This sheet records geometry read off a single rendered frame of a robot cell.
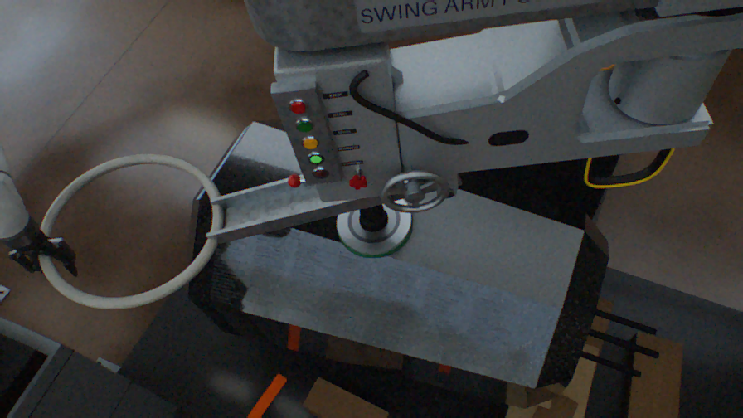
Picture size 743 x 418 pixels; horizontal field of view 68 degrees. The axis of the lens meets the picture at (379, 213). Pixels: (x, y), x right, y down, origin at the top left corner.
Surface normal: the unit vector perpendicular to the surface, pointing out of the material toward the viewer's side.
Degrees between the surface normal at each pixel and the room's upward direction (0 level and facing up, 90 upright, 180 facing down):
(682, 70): 90
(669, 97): 90
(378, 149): 90
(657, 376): 0
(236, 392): 0
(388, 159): 90
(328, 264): 45
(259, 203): 13
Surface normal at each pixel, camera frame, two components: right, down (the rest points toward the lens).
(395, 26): 0.06, 0.85
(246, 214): -0.33, -0.48
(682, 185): -0.11, -0.52
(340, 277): -0.33, 0.21
